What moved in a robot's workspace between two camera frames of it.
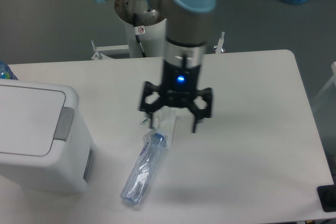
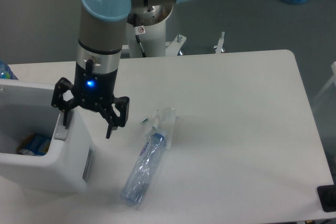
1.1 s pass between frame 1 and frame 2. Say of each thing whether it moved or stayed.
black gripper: moved
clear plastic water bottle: stayed
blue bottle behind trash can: stayed
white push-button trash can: stayed
